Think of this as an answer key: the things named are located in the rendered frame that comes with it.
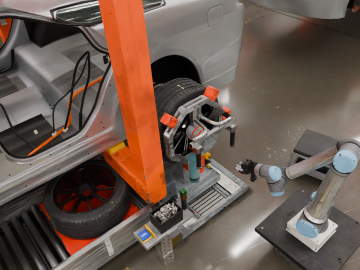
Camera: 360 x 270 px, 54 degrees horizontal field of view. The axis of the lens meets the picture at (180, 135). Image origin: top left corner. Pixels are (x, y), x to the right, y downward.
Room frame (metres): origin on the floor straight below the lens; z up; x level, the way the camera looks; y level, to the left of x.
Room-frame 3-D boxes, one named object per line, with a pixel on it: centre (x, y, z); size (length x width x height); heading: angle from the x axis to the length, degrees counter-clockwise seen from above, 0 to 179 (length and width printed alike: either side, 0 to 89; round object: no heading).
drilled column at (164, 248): (1.53, 0.19, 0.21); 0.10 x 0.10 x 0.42; 37
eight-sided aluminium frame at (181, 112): (2.09, -0.12, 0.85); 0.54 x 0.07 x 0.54; 127
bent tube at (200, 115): (2.05, -0.27, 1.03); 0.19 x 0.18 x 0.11; 37
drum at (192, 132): (2.03, -0.16, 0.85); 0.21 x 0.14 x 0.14; 37
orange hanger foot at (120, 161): (2.04, 0.44, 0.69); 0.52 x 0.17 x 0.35; 37
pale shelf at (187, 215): (1.55, 0.17, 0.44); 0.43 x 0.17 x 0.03; 127
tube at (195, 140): (1.93, -0.11, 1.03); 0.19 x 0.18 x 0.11; 37
